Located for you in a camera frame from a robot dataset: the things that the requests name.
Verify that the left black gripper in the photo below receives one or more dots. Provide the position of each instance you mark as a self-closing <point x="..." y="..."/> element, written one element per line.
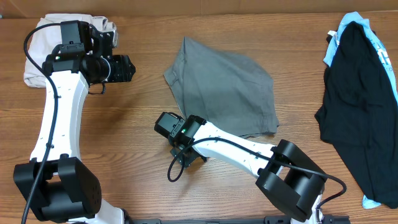
<point x="121" y="63"/>

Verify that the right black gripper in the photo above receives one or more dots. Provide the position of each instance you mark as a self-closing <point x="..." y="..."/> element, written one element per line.
<point x="185" y="160"/>

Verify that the grey shorts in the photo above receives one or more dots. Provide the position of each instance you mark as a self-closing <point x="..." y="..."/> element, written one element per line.
<point x="230" y="90"/>

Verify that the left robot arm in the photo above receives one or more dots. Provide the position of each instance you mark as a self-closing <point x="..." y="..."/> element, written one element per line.
<point x="56" y="185"/>

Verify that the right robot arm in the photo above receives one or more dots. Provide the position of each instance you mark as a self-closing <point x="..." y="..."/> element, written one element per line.
<point x="290" y="180"/>

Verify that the folded beige shorts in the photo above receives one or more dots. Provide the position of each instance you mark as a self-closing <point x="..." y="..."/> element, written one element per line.
<point x="45" y="40"/>

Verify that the black t-shirt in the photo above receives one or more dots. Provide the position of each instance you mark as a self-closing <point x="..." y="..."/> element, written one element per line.
<point x="360" y="115"/>

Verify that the light blue t-shirt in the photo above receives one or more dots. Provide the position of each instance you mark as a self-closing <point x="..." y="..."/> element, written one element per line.
<point x="373" y="40"/>

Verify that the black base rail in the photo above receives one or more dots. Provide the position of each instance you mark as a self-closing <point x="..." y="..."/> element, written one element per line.
<point x="281" y="219"/>

